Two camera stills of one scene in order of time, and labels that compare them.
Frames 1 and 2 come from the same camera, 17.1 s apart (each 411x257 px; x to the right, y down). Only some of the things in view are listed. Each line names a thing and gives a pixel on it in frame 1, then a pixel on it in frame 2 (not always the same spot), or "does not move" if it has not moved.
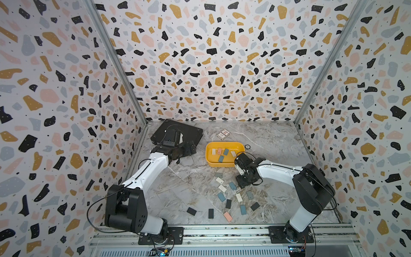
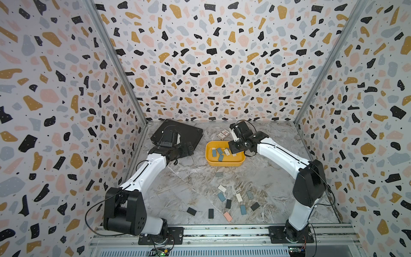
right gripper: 240,183 to 231,143
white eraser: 239,198 does not move
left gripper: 187,150 does not move
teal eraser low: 221,196 does not move
